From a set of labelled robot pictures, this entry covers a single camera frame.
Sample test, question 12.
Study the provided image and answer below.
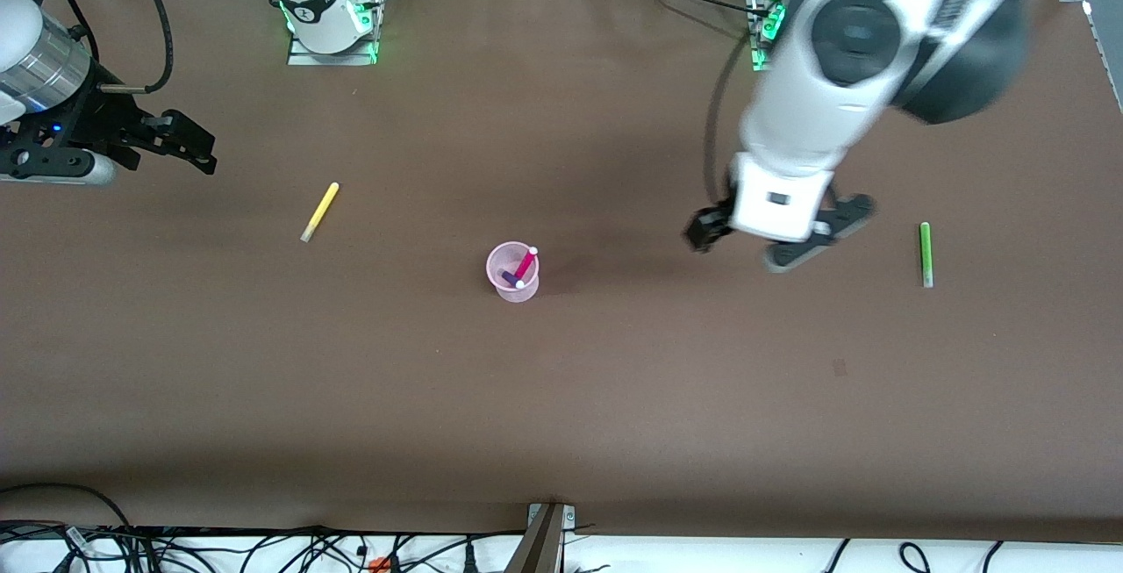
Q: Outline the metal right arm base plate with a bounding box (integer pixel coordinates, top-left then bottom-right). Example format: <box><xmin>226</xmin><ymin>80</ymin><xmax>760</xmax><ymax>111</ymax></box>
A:
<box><xmin>287</xmin><ymin>0</ymin><xmax>381</xmax><ymax>67</ymax></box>

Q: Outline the pink translucent pen holder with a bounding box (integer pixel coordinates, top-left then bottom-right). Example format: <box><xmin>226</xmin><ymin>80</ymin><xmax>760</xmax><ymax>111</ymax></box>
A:
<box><xmin>486</xmin><ymin>240</ymin><xmax>540</xmax><ymax>303</ymax></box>

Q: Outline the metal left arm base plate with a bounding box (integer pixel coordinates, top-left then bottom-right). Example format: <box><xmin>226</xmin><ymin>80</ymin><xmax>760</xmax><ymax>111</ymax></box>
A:
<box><xmin>747</xmin><ymin>0</ymin><xmax>788</xmax><ymax>74</ymax></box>

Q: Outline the grey camera mount pole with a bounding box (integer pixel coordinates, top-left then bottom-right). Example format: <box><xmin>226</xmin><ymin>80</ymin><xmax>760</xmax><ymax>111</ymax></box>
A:
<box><xmin>507</xmin><ymin>505</ymin><xmax>567</xmax><ymax>573</ymax></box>

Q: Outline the thick black curved cable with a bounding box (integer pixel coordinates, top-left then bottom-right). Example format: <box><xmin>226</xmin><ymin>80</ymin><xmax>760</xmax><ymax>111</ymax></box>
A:
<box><xmin>0</xmin><ymin>483</ymin><xmax>134</xmax><ymax>532</ymax></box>

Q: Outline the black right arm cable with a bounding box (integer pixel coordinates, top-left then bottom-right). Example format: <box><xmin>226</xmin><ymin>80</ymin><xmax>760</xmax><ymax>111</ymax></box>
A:
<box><xmin>51</xmin><ymin>0</ymin><xmax>175</xmax><ymax>96</ymax></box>

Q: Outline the yellow marker pen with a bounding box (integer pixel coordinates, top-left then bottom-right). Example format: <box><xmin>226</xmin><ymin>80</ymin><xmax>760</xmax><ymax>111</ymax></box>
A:
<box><xmin>300</xmin><ymin>182</ymin><xmax>340</xmax><ymax>244</ymax></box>

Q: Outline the tangled black cable bundle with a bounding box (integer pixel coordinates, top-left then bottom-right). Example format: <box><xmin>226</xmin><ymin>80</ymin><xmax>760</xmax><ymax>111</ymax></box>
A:
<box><xmin>0</xmin><ymin>522</ymin><xmax>527</xmax><ymax>573</ymax></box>

